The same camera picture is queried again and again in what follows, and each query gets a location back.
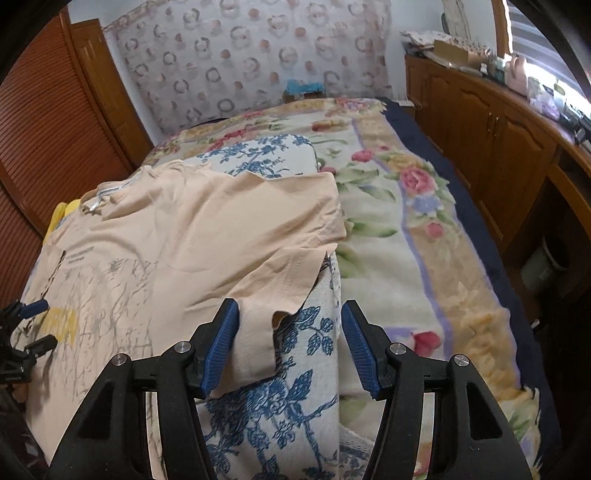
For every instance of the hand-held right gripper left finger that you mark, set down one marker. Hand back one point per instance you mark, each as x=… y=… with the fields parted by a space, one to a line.
x=219 y=350

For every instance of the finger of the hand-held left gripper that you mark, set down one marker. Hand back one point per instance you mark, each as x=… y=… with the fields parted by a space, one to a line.
x=36 y=308
x=42 y=344

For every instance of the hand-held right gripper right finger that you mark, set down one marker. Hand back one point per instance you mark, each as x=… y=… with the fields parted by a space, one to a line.
x=360 y=350

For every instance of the beige printed t-shirt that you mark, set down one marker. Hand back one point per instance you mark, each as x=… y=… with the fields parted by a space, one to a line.
x=194 y=240

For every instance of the blue floral white quilt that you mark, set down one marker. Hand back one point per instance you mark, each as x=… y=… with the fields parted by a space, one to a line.
x=300 y=355

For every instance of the dark cloth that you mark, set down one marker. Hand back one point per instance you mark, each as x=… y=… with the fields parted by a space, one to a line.
x=14 y=438

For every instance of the yellow plush toy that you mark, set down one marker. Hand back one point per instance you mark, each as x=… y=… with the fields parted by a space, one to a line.
x=59 y=219

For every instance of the multicolour floral blanket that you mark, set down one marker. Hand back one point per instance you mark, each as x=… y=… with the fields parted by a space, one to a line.
x=392 y=258

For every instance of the wooden louvered wardrobe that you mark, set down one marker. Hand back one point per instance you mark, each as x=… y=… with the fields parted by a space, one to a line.
x=55 y=138

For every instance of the navy bed sheet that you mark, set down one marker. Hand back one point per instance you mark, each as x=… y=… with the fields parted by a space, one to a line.
x=461 y=194

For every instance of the grey waste bin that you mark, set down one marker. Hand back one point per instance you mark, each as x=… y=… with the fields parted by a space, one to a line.
x=542 y=267

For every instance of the wooden side cabinet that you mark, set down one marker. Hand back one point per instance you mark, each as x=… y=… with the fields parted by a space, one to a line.
x=508 y=134

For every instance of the turquoise small object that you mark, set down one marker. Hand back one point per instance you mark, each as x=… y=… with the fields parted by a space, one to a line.
x=302 y=87

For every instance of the purple plastic bag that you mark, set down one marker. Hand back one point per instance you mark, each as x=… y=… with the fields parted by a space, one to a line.
x=547 y=106

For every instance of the cardboard box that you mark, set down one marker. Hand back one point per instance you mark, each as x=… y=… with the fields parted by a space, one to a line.
x=451 y=51

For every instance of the patterned paper stack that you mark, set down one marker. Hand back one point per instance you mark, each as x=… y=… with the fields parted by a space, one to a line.
x=418 y=38

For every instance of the pink bottle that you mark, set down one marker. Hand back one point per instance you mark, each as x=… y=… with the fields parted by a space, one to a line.
x=518 y=74

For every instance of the pale wall hanging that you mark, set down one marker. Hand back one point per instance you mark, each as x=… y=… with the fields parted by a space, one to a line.
x=455 y=18

